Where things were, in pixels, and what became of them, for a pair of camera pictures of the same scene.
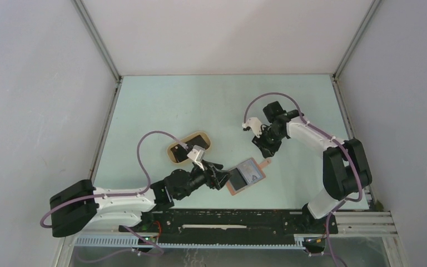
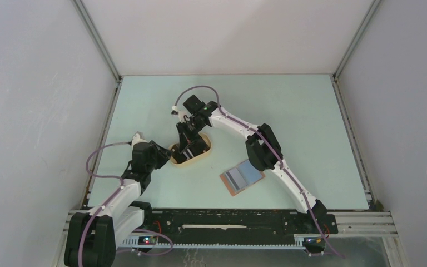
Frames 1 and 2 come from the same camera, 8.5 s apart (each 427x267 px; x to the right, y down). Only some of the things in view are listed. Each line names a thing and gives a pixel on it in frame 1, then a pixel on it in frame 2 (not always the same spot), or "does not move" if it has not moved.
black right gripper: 267,151 → 185,137
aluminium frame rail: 374,225 does not move
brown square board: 244,174 does not move
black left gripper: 221,176 → 163,154
